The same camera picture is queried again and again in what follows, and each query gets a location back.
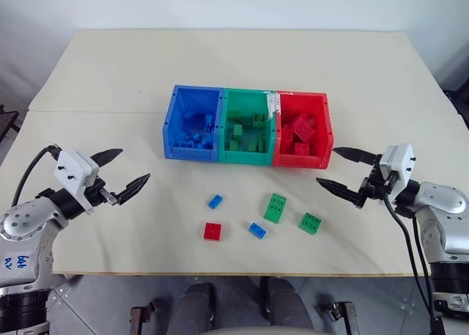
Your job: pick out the green plastic bin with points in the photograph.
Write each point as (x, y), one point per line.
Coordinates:
(247, 129)

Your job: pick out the large red toy brick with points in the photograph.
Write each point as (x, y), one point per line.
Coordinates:
(303, 127)

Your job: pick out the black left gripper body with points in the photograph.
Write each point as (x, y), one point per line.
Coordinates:
(98, 195)

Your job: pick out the white tape remnant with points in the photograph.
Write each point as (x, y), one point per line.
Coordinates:
(273, 102)

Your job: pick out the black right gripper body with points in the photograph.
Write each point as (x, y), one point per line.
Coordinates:
(373, 188)

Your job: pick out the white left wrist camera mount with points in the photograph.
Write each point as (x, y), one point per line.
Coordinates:
(73, 172)

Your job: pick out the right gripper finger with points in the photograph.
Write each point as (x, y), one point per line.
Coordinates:
(337, 189)
(357, 154)

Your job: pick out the rusty metal bracket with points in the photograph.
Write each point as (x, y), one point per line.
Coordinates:
(342, 316)
(142, 318)

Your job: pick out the small blue toy brick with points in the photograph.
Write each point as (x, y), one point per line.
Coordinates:
(215, 201)
(258, 229)

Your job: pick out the dark background object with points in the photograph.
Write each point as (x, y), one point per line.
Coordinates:
(458, 104)

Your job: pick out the dark rounded shape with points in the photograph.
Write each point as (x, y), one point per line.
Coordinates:
(280, 302)
(196, 305)

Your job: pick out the square red toy brick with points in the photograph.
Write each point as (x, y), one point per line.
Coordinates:
(212, 231)

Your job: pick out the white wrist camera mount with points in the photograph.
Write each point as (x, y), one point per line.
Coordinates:
(73, 172)
(399, 164)

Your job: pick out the dark green toy brick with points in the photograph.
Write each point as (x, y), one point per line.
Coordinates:
(259, 119)

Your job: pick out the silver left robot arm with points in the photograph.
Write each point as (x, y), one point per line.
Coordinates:
(25, 225)

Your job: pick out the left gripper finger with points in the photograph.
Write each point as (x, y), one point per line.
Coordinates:
(133, 186)
(108, 155)

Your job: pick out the dark wooden furniture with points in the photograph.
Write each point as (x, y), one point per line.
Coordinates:
(8, 122)

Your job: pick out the red plastic bin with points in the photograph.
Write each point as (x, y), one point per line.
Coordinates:
(304, 137)

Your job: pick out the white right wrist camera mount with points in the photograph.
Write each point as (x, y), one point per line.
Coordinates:
(399, 164)

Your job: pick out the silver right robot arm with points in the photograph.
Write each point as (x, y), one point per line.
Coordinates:
(445, 217)

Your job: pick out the long green toy brick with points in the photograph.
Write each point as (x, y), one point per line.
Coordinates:
(275, 208)

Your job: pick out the square green toy brick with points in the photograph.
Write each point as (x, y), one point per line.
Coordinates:
(310, 223)

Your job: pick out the blue plastic bin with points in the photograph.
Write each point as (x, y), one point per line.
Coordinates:
(193, 124)

